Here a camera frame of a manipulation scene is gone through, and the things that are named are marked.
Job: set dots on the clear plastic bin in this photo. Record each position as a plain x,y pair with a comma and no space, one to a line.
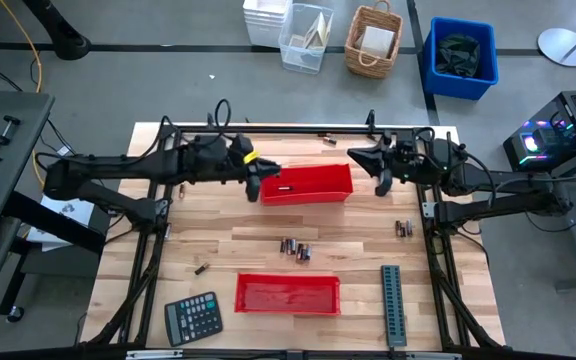
300,60

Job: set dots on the red plastic bin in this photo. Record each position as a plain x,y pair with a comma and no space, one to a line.
288,295
318,187

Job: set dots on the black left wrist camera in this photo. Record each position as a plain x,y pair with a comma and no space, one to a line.
242,142

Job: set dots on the wicker basket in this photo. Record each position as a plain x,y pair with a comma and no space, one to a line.
368,67

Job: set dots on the white paper sheet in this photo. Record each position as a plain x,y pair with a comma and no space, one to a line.
68,212

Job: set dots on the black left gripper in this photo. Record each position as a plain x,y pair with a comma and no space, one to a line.
250,171

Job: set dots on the yellow tape band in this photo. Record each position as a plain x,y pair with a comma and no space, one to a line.
251,157

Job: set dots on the black pedestal stand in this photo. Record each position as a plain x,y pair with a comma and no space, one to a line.
63,40

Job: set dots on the black desktop calculator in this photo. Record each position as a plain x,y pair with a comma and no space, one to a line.
193,319

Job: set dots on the beige cardboard piece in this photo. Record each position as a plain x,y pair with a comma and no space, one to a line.
318,32

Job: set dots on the silver round stand base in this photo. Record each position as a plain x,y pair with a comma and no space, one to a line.
563,47

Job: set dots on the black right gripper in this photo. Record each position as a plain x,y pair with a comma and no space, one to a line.
403,162

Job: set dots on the black metal table frame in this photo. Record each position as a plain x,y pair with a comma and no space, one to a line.
293,129

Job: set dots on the white paper pad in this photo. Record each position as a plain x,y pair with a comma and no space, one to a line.
378,42

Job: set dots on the black computer with coloured lights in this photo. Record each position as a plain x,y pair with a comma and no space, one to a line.
568,120

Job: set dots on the black plastic bag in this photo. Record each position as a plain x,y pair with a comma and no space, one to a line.
458,55

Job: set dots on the blue plastic bin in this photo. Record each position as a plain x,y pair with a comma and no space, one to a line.
460,87

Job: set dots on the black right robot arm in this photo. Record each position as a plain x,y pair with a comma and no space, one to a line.
498,182

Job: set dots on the white plastic bin stack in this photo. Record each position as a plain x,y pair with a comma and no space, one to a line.
263,25

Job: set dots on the dark grey desk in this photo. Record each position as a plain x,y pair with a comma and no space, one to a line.
8,180

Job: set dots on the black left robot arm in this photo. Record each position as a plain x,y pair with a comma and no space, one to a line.
118,167

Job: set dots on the grey battery holder strip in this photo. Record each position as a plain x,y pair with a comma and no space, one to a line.
394,305

